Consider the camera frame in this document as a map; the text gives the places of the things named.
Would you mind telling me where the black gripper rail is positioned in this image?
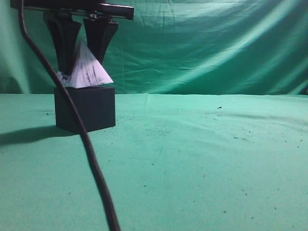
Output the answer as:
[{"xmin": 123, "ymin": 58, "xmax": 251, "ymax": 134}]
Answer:
[{"xmin": 24, "ymin": 0, "xmax": 134, "ymax": 75}]

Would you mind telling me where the white streaked square pyramid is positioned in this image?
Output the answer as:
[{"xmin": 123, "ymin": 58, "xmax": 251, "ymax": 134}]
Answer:
[{"xmin": 57, "ymin": 40, "xmax": 113, "ymax": 89}]

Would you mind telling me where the dark purple cube block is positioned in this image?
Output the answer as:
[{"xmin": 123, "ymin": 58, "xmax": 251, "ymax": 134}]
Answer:
[{"xmin": 54, "ymin": 86, "xmax": 116, "ymax": 134}]

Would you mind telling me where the green backdrop cloth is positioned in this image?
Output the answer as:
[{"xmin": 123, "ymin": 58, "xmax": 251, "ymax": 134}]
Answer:
[{"xmin": 0, "ymin": 0, "xmax": 308, "ymax": 96}]

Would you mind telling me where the green table cloth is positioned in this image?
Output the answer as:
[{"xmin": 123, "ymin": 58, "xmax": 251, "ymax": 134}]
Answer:
[{"xmin": 0, "ymin": 94, "xmax": 308, "ymax": 231}]

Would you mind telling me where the black cable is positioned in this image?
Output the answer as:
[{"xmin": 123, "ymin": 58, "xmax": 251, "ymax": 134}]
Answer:
[{"xmin": 17, "ymin": 0, "xmax": 121, "ymax": 231}]

